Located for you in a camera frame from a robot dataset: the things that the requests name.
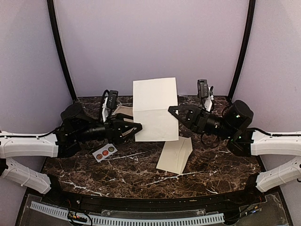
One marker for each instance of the black right corner post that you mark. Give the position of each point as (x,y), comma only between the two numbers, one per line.
(243,49)

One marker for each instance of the white slotted cable duct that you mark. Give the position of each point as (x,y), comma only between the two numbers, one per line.
(129,218)

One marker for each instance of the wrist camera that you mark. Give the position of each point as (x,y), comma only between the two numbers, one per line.
(108,103)
(205,94)

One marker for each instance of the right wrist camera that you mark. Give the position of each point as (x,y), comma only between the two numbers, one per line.
(205,94)

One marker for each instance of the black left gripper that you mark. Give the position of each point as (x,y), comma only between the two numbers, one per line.
(114,129)

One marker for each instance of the black left corner post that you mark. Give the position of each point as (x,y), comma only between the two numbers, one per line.
(59,49)

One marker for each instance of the white sticker sheet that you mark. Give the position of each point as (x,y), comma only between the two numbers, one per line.
(104,152)

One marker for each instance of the black corner post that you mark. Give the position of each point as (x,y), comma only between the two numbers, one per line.
(59,49)
(243,49)

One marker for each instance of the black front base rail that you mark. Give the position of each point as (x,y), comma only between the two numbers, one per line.
(232,201)

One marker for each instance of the lined letter paper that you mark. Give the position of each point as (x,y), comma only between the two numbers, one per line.
(126,111)
(151,101)

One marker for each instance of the cream paper envelope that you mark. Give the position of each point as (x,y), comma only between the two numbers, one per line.
(174,155)

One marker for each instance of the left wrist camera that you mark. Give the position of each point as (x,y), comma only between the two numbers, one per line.
(108,103)

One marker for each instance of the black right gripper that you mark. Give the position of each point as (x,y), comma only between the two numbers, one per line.
(196,118)

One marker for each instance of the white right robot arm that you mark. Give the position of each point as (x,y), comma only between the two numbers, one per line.
(244,141)

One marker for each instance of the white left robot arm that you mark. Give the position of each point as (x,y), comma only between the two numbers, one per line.
(63,142)

